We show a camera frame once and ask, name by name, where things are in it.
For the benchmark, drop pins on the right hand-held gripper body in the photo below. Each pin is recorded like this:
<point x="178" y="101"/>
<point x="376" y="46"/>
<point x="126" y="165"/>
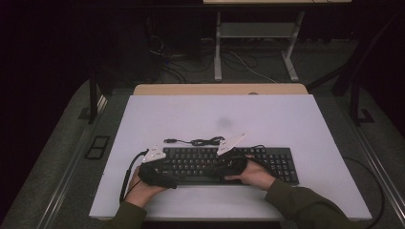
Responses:
<point x="235" y="163"/>

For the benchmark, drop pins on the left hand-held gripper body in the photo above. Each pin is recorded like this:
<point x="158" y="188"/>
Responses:
<point x="152" y="171"/>

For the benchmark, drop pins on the black computer keyboard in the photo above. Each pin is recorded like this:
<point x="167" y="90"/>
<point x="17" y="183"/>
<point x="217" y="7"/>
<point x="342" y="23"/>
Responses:
<point x="281" y="162"/>

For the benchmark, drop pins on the person's right hand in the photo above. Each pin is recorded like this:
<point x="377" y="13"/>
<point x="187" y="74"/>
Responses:
<point x="254" y="176"/>

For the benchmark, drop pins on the black metal stand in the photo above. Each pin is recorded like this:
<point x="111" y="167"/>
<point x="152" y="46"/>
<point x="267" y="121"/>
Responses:
<point x="354" y="105"/>
<point x="93" y="101"/>

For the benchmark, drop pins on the white board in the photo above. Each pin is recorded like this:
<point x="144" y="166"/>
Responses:
<point x="191" y="111"/>

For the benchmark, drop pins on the black floor socket plate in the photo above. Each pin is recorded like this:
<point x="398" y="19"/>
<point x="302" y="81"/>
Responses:
<point x="97" y="147"/>

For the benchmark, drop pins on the grey metal frame desk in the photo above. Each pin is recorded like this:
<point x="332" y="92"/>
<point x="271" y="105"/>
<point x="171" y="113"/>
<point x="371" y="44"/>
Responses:
<point x="254" y="30"/>

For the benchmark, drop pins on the person's left hand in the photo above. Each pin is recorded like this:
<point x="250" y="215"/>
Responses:
<point x="140" y="193"/>

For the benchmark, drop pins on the aluminium rail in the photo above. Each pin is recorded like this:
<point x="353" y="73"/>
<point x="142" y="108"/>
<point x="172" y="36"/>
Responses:
<point x="391" y="191"/>
<point x="63" y="191"/>

